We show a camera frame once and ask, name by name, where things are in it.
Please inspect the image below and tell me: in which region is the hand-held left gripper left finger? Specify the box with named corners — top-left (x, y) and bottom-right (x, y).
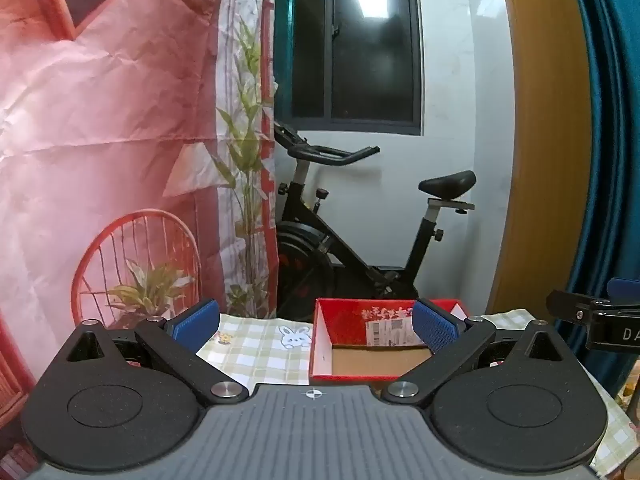
top-left (59, 299), bottom-right (250, 407)

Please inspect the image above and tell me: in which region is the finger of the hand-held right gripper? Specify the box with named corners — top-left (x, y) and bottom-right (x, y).
top-left (546, 288), bottom-right (608, 329)
top-left (606, 278), bottom-right (640, 303)

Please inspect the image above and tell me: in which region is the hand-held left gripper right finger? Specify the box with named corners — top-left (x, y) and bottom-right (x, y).
top-left (382, 298), bottom-right (577, 407)

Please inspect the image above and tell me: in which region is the red cardboard box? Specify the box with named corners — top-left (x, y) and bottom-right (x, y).
top-left (309, 297), bottom-right (468, 382)

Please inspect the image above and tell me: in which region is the green checked tablecloth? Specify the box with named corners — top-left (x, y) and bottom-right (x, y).
top-left (195, 307), bottom-right (640, 478)

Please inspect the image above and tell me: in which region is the black exercise bike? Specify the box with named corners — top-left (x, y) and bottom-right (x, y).
top-left (273, 122), bottom-right (477, 318)

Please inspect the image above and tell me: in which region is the blue curtain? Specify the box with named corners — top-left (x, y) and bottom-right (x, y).
top-left (565, 0), bottom-right (640, 391)

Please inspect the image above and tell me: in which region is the wooden door panel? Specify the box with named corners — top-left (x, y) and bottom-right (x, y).
top-left (487, 0), bottom-right (596, 318)

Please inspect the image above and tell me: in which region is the red printed backdrop cloth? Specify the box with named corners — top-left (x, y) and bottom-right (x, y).
top-left (0, 0), bottom-right (279, 466)

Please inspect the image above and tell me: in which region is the dark window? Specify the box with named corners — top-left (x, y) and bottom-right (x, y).
top-left (274, 0), bottom-right (423, 136)

